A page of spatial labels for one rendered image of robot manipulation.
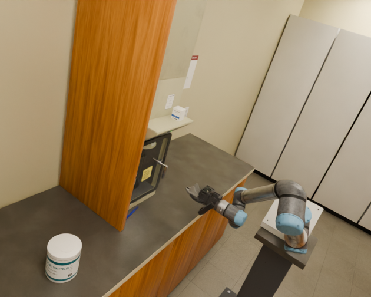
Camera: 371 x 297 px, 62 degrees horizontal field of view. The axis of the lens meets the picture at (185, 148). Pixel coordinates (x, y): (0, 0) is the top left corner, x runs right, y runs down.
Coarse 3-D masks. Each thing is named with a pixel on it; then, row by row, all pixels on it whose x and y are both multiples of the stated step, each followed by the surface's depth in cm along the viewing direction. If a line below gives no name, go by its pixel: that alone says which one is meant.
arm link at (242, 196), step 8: (272, 184) 150; (280, 184) 142; (288, 184) 138; (296, 184) 137; (240, 192) 169; (248, 192) 162; (256, 192) 157; (264, 192) 151; (272, 192) 147; (280, 192) 139; (288, 192) 135; (296, 192) 133; (304, 192) 135; (240, 200) 168; (248, 200) 163; (256, 200) 158; (264, 200) 155
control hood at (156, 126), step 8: (152, 120) 150; (160, 120) 152; (168, 120) 155; (184, 120) 161; (192, 120) 164; (152, 128) 141; (160, 128) 144; (168, 128) 146; (176, 128) 157; (152, 136) 141
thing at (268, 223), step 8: (272, 208) 195; (312, 208) 191; (320, 208) 190; (272, 216) 193; (312, 216) 189; (264, 224) 192; (272, 224) 191; (312, 224) 187; (272, 232) 191; (280, 232) 188
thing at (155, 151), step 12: (144, 144) 154; (156, 144) 164; (168, 144) 176; (144, 156) 160; (156, 156) 170; (144, 168) 166; (156, 168) 177; (144, 180) 172; (156, 180) 184; (132, 192) 167; (144, 192) 179
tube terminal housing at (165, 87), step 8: (160, 80) 142; (168, 80) 148; (176, 80) 154; (184, 80) 160; (160, 88) 145; (168, 88) 151; (176, 88) 157; (160, 96) 148; (176, 96) 161; (160, 104) 152; (176, 104) 165; (152, 112) 149; (160, 112) 155; (168, 112) 162; (152, 192) 190
